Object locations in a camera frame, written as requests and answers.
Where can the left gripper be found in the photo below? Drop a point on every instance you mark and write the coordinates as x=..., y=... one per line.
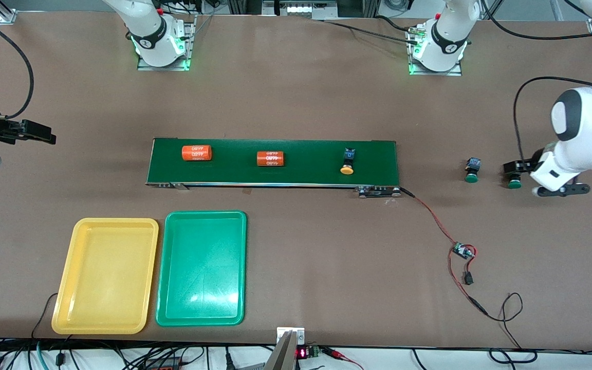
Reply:
x=534, y=161

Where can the green mushroom push button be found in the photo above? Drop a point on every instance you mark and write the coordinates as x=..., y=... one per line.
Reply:
x=514, y=183
x=472, y=177

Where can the orange cylindrical battery cell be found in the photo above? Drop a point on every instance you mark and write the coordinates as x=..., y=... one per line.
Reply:
x=197, y=153
x=270, y=158

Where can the yellow mushroom push button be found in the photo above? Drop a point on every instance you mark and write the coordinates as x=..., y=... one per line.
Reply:
x=347, y=169

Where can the small green circuit board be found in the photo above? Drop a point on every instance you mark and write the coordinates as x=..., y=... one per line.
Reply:
x=463, y=251

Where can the yellow plastic tray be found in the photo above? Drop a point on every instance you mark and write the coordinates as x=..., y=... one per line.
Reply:
x=106, y=277

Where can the green conveyor belt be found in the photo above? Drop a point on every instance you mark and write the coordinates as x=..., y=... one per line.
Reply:
x=306, y=177

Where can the green plastic tray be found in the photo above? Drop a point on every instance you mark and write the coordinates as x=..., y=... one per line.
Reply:
x=201, y=267

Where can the red clip test lead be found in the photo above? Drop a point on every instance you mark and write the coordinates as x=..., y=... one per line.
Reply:
x=334, y=353

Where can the grey control box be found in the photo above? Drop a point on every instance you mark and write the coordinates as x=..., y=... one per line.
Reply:
x=301, y=9

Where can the red digit display module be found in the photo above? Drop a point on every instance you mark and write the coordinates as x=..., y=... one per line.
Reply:
x=302, y=353

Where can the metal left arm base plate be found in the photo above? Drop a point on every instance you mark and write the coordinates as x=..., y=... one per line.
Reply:
x=429, y=73

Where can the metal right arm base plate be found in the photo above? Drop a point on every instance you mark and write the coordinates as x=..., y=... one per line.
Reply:
x=165, y=68

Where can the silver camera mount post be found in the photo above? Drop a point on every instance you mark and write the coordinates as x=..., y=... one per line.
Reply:
x=285, y=354

